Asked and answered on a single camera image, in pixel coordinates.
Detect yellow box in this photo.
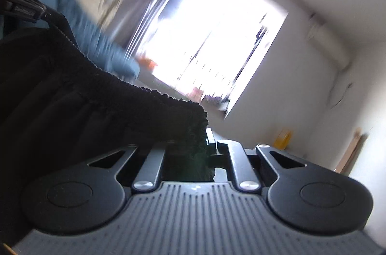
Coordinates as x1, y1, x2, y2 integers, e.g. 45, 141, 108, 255
273, 128, 294, 150

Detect bright window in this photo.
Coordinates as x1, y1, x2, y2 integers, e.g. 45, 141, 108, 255
133, 0, 290, 120

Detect wooden board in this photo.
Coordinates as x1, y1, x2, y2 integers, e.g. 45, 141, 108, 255
335, 127, 370, 175

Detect pale curtain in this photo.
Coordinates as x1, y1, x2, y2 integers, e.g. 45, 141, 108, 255
124, 0, 208, 57

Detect white air conditioner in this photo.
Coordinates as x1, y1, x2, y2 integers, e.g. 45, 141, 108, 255
304, 14, 352, 69

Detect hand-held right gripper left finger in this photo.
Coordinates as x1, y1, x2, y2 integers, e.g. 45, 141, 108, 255
87, 141, 169, 193

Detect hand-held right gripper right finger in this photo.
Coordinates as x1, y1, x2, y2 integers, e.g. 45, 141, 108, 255
207, 128, 307, 193

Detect black elastic waist pants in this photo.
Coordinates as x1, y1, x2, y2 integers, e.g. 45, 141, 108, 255
0, 13, 216, 248

